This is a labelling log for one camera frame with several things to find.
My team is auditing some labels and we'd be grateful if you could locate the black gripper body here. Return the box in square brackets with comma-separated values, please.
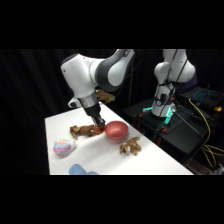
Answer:
[82, 103, 104, 124]

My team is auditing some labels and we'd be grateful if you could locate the tan and white plush dog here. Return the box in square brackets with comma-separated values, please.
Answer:
[119, 136, 143, 157]

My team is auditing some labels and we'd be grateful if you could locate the brown wrist cable bracket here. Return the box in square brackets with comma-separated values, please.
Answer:
[96, 89, 116, 104]

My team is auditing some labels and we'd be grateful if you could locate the pastel striped plush toy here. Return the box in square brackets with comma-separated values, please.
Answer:
[52, 137, 77, 157]

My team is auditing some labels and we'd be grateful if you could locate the blue cloth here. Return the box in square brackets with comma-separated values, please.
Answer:
[68, 163, 100, 176]

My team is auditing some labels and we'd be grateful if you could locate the brown teddy bear plush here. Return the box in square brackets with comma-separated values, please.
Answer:
[69, 124, 101, 140]

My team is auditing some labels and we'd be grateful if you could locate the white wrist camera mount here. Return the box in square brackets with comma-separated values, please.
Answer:
[67, 96, 82, 110]

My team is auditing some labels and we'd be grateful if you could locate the yellow cable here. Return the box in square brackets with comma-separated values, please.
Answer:
[187, 98, 224, 169]

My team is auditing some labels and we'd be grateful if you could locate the black robot stand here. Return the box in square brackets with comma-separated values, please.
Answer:
[122, 97, 224, 165]

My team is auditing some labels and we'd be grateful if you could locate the black laptop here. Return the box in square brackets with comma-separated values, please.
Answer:
[179, 85, 224, 108]

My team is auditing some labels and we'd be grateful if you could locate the pink bowl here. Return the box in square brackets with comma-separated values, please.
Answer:
[104, 120, 130, 143]

